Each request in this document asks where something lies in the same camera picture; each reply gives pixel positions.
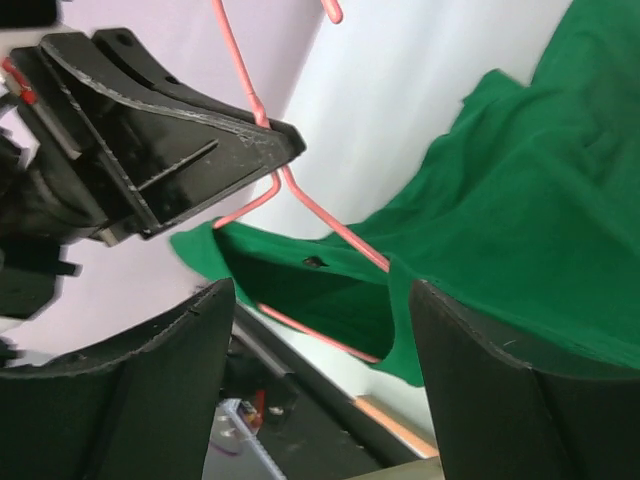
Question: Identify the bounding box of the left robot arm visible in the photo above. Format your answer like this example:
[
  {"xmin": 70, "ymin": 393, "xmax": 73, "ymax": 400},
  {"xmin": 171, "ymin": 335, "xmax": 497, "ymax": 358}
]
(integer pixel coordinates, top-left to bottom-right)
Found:
[{"xmin": 1, "ymin": 1, "xmax": 306, "ymax": 363}]

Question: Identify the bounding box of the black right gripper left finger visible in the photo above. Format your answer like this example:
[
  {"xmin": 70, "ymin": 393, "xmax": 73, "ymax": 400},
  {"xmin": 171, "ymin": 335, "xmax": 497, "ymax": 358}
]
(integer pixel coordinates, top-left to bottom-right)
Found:
[{"xmin": 1, "ymin": 280, "xmax": 235, "ymax": 480}]

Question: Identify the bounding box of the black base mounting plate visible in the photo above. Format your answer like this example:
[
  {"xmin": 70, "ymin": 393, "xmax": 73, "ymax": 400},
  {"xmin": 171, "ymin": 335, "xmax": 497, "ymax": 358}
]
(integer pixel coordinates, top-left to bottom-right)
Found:
[{"xmin": 221, "ymin": 306, "xmax": 418, "ymax": 479}]

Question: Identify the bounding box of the white slotted cable duct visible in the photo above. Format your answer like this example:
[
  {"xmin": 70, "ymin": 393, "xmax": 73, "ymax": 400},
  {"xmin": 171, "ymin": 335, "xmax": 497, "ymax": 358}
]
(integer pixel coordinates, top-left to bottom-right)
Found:
[{"xmin": 209, "ymin": 399, "xmax": 286, "ymax": 479}]

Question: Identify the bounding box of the wooden clothes rack stand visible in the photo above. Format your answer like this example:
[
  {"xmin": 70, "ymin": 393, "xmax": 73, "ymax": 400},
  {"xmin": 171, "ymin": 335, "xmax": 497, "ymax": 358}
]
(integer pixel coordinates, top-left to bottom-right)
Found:
[{"xmin": 340, "ymin": 395, "xmax": 445, "ymax": 479}]

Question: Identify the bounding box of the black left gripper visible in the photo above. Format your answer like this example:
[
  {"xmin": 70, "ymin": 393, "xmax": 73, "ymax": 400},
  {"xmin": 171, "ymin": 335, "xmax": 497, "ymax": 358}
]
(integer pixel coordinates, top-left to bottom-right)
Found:
[{"xmin": 1, "ymin": 28, "xmax": 306, "ymax": 246}]

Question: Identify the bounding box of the pink wire hanger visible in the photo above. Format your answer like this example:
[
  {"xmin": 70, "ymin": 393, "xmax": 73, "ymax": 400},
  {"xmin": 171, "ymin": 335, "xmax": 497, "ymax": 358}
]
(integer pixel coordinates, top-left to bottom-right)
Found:
[{"xmin": 212, "ymin": 0, "xmax": 390, "ymax": 364}]

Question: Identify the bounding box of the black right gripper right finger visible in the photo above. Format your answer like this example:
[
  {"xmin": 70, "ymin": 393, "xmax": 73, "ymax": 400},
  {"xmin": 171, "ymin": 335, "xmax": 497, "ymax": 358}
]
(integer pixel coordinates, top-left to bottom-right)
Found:
[{"xmin": 409, "ymin": 280, "xmax": 639, "ymax": 479}]

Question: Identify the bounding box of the green t shirt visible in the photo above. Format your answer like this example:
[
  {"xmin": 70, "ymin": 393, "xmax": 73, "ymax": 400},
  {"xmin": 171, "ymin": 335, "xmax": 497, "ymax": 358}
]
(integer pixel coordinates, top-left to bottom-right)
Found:
[{"xmin": 170, "ymin": 1, "xmax": 639, "ymax": 386}]

